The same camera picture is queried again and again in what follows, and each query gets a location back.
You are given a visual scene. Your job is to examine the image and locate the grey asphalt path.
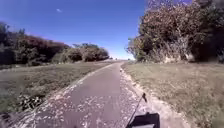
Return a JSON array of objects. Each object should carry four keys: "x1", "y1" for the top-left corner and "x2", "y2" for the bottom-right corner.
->
[{"x1": 6, "y1": 59, "x2": 191, "y2": 128}]

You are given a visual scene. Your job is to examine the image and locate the large brownish trees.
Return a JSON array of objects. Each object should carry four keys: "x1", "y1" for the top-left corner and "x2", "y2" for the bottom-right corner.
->
[{"x1": 126, "y1": 0, "x2": 224, "y2": 64}]

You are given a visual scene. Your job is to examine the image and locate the row of bushy trees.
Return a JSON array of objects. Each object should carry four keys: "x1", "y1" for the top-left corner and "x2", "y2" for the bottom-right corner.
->
[{"x1": 0, "y1": 21, "x2": 111, "y2": 66}]

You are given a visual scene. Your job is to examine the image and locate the dry grass field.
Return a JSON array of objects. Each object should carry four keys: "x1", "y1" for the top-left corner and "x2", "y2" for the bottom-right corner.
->
[
  {"x1": 121, "y1": 61, "x2": 224, "y2": 128},
  {"x1": 0, "y1": 60, "x2": 114, "y2": 114}
]

